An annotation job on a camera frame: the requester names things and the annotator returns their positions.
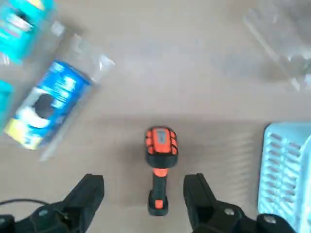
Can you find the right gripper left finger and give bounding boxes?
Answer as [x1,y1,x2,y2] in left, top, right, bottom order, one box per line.
[0,173,105,233]

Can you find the light blue shopping basket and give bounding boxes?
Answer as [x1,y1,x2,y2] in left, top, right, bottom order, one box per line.
[257,122,311,233]

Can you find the teal snack packet cartoon girl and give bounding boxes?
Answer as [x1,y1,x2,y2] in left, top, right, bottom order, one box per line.
[0,0,58,65]

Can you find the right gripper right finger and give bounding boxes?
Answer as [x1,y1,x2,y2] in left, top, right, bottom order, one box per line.
[183,172,298,233]

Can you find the plain black cable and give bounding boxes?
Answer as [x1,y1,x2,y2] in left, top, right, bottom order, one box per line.
[0,198,46,207]

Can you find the blue Oreo cookie box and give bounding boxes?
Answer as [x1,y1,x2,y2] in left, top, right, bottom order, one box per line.
[3,60,94,150]

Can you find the orange black barcode scanner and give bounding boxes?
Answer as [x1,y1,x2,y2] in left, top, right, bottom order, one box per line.
[145,126,179,216]

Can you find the clear acrylic stepped shelf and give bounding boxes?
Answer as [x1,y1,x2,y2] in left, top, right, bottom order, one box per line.
[242,0,311,93]
[0,0,116,162]

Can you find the teal snack packet orange print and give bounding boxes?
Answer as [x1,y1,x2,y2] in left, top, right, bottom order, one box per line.
[0,80,14,132]

